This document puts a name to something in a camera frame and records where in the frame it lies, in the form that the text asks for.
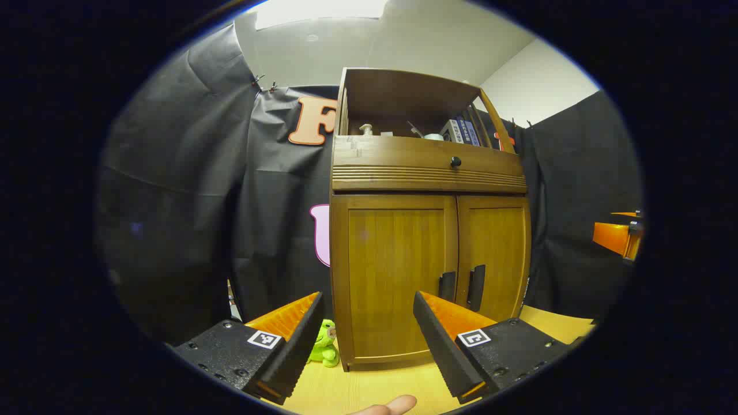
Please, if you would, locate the wooden cabinet drawer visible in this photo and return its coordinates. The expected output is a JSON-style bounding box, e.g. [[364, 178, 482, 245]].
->
[[332, 135, 527, 192]]

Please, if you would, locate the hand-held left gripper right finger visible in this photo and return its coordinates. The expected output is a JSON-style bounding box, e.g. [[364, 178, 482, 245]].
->
[[412, 290, 573, 405]]

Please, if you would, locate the wooden double-door shoe cabinet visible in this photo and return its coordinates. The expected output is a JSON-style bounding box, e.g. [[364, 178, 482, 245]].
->
[[330, 67, 532, 372]]

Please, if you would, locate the black backdrop cloth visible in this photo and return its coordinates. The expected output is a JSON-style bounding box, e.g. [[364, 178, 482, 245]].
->
[[98, 23, 643, 346]]

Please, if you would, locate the green plush toy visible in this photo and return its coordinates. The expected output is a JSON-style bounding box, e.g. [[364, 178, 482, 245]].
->
[[308, 320, 341, 368]]

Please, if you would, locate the wooden cabinet door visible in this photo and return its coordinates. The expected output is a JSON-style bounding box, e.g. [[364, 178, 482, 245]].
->
[[330, 194, 460, 369], [458, 195, 532, 323]]

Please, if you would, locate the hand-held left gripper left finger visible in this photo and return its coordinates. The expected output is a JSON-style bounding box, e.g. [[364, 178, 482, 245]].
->
[[172, 291, 325, 405]]

